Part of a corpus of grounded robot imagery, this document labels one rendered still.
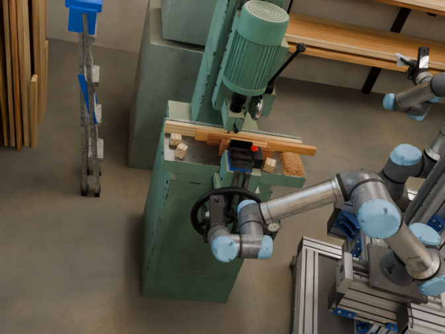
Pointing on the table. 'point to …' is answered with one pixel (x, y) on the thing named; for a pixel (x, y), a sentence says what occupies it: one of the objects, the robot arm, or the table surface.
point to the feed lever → (284, 67)
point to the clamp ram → (240, 144)
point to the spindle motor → (255, 47)
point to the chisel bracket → (229, 117)
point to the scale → (241, 128)
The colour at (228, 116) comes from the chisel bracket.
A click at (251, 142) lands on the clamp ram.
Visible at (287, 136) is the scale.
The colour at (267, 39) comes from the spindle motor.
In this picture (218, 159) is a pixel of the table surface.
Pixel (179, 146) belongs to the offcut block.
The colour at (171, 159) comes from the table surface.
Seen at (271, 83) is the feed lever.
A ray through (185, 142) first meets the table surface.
